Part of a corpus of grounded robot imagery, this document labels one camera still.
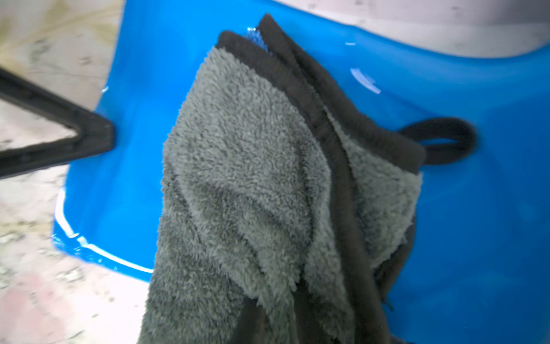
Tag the grey microfibre cloth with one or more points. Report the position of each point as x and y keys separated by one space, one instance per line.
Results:
x=288 y=215

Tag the blue rubber boot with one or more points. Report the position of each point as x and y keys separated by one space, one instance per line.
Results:
x=479 y=271

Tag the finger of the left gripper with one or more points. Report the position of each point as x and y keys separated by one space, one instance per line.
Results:
x=95 y=134

